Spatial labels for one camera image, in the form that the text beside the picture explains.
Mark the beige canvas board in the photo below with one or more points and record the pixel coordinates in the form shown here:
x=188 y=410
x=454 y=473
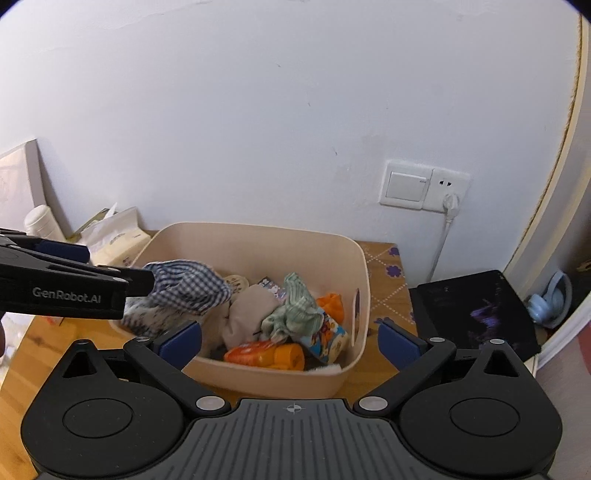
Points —
x=18 y=184

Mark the wooden desktop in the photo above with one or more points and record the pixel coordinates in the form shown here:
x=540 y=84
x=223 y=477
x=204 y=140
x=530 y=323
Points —
x=27 y=364

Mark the white plug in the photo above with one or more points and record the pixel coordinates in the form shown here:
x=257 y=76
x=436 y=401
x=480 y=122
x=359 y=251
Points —
x=450 y=205

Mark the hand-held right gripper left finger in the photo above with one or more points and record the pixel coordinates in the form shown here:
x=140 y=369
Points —
x=180 y=344

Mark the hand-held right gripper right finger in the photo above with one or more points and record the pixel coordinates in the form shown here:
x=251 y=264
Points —
x=397 y=346

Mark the beige cloth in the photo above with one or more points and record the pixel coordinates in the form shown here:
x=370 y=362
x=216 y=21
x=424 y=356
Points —
x=249 y=314

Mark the orange plastic bottle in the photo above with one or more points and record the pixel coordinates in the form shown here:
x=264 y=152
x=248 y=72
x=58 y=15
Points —
x=258 y=355

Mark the printed snack box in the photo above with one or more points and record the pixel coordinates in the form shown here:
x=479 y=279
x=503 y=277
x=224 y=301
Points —
x=272 y=287

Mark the purple floral table mat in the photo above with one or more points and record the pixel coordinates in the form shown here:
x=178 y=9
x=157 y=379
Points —
x=388 y=286

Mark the beige plastic storage bin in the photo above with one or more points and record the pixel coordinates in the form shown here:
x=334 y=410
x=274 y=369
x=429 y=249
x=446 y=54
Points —
x=277 y=383

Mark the light blue headphones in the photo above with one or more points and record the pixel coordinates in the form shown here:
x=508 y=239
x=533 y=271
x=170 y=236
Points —
x=549 y=309

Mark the black board with purple print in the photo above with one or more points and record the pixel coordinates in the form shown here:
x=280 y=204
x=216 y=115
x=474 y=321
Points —
x=461 y=314

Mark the cream door frame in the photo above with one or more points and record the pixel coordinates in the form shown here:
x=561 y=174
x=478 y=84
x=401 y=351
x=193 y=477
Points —
x=554 y=184

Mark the white cylindrical bottle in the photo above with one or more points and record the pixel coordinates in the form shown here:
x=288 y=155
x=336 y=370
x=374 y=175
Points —
x=41 y=221

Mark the green striped cloth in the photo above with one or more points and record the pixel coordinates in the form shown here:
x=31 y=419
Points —
x=295 y=314

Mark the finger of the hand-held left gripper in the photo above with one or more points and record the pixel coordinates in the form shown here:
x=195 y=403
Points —
x=138 y=281
x=64 y=251

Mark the cartoon print tissue packet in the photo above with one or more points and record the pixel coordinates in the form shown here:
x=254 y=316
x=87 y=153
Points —
x=328 y=341

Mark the orange cloth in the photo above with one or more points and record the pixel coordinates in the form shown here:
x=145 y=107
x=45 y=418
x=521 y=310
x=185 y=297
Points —
x=332 y=307

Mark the gold tissue box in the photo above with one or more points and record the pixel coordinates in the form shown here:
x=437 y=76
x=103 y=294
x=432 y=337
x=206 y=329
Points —
x=94 y=221

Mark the white wall switch socket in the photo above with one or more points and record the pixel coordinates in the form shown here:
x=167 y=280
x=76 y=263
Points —
x=404 y=187

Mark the round cream tin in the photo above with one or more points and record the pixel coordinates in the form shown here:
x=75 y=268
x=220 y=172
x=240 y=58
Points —
x=236 y=282

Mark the blue checked cloth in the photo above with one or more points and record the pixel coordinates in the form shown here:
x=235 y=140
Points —
x=184 y=286

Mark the yellow white tissue pack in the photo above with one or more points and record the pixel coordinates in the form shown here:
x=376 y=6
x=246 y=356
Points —
x=120 y=244

